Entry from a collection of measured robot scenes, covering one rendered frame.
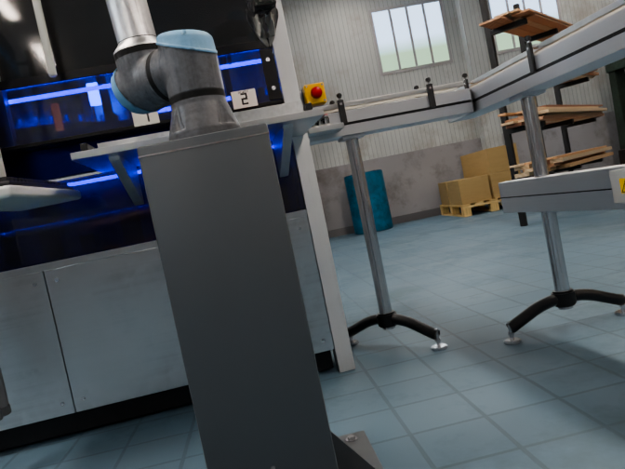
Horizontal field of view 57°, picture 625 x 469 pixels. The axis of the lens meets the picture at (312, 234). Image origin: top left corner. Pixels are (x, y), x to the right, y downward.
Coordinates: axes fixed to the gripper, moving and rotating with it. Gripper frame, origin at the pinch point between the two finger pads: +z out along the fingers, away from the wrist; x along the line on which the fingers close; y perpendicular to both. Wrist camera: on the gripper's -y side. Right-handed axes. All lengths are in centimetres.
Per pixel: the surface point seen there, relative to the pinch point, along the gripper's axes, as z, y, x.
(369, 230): 62, -50, 31
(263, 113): 20.0, 1.9, -5.7
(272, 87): 5.6, -35.3, 3.6
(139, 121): 9, -35, -43
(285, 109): 19.8, 2.0, 0.9
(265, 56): -5.6, -35.5, 3.3
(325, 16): -235, -741, 205
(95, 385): 93, -36, -76
